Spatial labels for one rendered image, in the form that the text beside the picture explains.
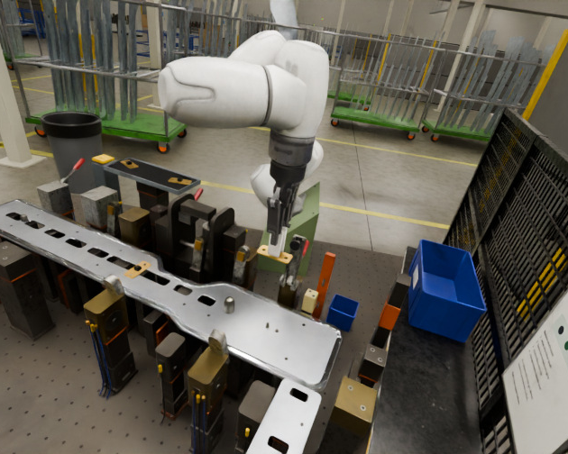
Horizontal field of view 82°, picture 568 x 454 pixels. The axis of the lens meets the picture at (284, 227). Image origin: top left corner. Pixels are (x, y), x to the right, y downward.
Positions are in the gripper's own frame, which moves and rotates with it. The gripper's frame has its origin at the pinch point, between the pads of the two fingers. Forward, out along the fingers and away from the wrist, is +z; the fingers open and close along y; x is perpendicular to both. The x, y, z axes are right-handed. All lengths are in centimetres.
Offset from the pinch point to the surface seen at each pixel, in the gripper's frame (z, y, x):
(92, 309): 25, 21, -40
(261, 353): 29.2, 8.8, 3.3
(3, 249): 26, 16, -83
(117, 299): 24.8, 15.6, -37.1
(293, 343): 29.2, 1.7, 9.5
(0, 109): 70, -155, -384
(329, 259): 10.6, -14.8, 11.0
